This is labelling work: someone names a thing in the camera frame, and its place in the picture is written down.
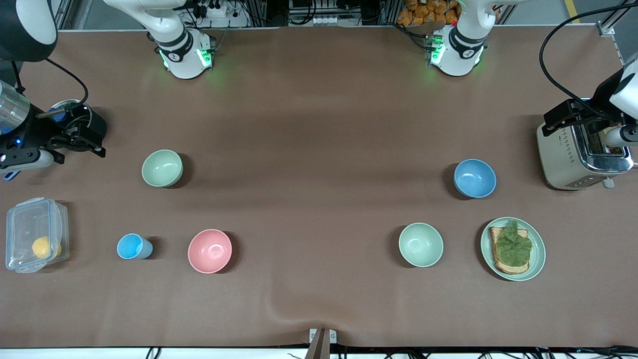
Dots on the blue bowl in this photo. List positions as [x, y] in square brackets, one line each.
[474, 178]

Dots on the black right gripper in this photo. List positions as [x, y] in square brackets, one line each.
[31, 129]

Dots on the green lettuce leaf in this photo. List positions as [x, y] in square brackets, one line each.
[513, 247]

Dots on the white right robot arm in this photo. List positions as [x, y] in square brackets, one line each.
[182, 50]

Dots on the clear plastic lidded container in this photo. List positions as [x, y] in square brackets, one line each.
[25, 224]

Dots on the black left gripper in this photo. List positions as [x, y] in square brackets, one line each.
[603, 97]

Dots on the green plate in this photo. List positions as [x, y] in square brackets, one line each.
[537, 259]

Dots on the toast slice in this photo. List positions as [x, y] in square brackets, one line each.
[501, 267]

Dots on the orange snack packets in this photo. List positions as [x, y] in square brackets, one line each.
[428, 12]

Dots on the yellow lemon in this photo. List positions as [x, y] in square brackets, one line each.
[42, 247]

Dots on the brown table cloth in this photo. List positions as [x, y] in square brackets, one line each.
[319, 149]

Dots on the pink bowl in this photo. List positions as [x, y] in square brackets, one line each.
[210, 251]

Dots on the silver toaster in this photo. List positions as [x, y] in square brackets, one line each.
[563, 159]

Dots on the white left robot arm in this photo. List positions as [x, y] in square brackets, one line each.
[461, 50]

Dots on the green bowl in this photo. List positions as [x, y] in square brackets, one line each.
[420, 245]
[162, 168]

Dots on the metal table bracket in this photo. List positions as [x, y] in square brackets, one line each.
[323, 339]

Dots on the blue cup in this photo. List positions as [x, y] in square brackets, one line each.
[130, 247]

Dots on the white power strip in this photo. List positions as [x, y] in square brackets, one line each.
[219, 12]

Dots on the aluminium frame rail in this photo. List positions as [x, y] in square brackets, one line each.
[65, 12]
[618, 17]

